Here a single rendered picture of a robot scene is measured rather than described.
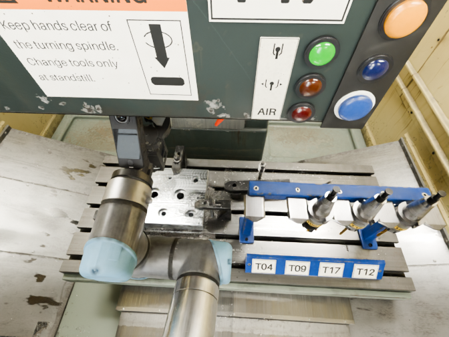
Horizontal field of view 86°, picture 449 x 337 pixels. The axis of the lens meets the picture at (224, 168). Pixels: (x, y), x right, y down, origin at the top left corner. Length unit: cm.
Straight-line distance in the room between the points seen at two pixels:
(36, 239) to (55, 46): 120
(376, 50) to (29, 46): 28
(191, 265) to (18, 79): 34
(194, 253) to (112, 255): 14
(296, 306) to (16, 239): 120
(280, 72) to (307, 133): 149
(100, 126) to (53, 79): 160
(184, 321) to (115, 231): 16
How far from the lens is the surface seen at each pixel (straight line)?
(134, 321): 113
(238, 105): 25
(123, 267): 39
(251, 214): 62
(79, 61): 27
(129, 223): 40
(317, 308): 110
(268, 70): 23
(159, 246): 47
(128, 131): 43
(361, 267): 96
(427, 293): 122
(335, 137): 175
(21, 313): 137
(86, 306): 131
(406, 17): 23
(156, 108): 27
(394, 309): 120
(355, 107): 27
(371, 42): 24
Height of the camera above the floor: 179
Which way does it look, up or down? 56 degrees down
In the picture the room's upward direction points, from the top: 1 degrees counter-clockwise
